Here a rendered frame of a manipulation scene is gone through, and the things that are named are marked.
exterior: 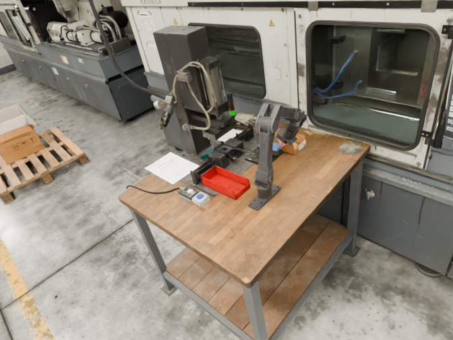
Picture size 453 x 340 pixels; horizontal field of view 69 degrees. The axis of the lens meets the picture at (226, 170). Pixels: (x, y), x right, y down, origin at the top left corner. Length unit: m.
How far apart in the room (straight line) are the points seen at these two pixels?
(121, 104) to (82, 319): 3.06
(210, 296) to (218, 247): 0.74
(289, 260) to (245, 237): 0.81
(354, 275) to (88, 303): 1.91
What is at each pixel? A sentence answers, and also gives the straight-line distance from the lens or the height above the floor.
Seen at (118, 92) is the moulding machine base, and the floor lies 0.49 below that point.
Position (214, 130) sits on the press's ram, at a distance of 1.82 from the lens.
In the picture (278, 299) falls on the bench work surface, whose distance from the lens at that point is 2.11.
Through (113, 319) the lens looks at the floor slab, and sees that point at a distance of 2.60.
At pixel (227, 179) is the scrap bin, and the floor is 0.90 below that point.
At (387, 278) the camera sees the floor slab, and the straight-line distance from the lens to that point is 2.51.
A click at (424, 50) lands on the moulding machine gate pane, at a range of 1.78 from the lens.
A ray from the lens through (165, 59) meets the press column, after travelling 1.89.
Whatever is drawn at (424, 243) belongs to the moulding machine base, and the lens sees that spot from 2.38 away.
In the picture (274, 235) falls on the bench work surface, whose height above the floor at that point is 0.90.
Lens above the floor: 2.00
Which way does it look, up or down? 35 degrees down
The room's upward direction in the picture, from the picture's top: 12 degrees counter-clockwise
